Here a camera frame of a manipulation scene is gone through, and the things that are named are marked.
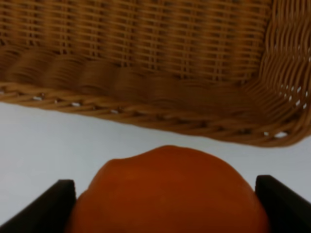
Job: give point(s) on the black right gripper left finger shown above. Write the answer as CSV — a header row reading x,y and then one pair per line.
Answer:
x,y
48,213

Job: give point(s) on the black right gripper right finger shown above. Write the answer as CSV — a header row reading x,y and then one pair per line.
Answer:
x,y
287,211

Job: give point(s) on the orange tangerine fruit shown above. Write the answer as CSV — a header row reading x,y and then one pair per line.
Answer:
x,y
168,190

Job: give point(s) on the light brown wicker basket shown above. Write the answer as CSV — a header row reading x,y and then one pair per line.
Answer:
x,y
230,70

